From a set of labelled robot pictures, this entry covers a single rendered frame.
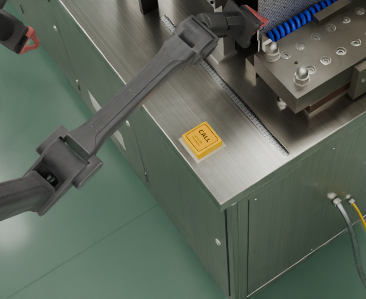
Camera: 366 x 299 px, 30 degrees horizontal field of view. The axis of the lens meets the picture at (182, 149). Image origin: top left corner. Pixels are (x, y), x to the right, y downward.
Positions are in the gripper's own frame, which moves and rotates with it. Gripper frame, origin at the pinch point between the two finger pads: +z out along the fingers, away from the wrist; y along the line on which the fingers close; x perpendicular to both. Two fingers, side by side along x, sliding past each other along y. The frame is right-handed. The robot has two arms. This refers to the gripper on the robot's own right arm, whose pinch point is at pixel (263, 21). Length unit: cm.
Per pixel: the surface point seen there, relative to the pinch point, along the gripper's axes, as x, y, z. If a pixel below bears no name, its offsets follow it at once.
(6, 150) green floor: -124, -82, -2
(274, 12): 2.4, 0.3, 2.0
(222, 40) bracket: -11.7, -7.9, -0.7
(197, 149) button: -26.5, 12.1, -17.0
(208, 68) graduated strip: -20.3, -7.6, -1.4
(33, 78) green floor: -112, -108, 21
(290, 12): 2.1, 0.3, 7.7
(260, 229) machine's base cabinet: -50, 26, 7
